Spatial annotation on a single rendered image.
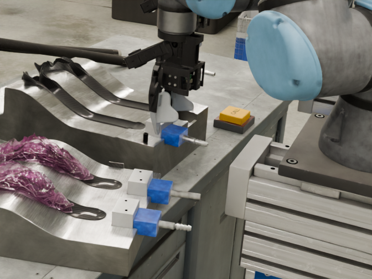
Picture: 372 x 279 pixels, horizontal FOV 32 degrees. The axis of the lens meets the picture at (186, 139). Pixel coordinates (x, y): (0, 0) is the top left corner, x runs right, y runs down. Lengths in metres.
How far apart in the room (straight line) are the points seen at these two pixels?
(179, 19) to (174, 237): 0.53
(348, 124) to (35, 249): 0.53
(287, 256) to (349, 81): 0.33
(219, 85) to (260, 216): 0.91
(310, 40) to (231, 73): 1.19
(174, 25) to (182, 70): 0.09
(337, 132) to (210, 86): 0.94
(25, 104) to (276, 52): 0.75
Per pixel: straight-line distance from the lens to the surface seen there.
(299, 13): 0.83
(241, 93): 1.84
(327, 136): 0.98
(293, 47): 0.80
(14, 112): 1.47
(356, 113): 0.94
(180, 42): 1.25
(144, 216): 1.10
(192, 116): 1.46
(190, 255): 1.60
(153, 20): 5.44
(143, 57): 1.29
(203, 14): 1.10
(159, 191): 1.18
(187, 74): 1.23
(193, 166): 1.41
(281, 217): 1.02
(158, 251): 1.44
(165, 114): 1.28
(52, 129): 1.42
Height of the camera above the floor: 1.45
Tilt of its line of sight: 25 degrees down
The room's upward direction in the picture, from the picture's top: 4 degrees clockwise
